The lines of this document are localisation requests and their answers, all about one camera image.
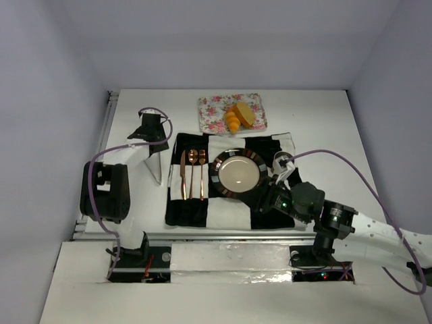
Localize copper table knife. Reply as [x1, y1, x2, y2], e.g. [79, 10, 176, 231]
[180, 151, 187, 200]

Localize black white checkered cloth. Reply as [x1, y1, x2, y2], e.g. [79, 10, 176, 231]
[165, 132, 301, 231]

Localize copper spoon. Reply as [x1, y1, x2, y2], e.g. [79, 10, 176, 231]
[188, 148, 198, 199]

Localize copper fork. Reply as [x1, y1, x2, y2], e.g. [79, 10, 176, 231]
[198, 149, 206, 201]

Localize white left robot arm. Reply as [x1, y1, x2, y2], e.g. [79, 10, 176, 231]
[80, 107, 173, 261]

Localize orange striped croissant bread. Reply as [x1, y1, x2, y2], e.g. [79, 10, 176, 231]
[224, 108, 241, 134]

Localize dark rimmed beige plate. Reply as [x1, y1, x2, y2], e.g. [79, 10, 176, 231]
[209, 148, 269, 198]

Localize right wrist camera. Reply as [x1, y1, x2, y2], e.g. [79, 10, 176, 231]
[271, 155, 294, 185]

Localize yellow bread slice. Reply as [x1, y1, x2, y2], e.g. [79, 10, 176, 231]
[233, 102, 255, 128]

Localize aluminium frame rail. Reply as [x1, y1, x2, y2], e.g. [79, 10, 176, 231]
[79, 90, 119, 240]

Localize floral rectangular tray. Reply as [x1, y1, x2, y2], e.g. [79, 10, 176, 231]
[197, 93, 267, 135]

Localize white foil covered block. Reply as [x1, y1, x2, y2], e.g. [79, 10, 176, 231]
[170, 243, 293, 284]

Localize white steel cup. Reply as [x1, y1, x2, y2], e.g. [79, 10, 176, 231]
[271, 151, 295, 179]

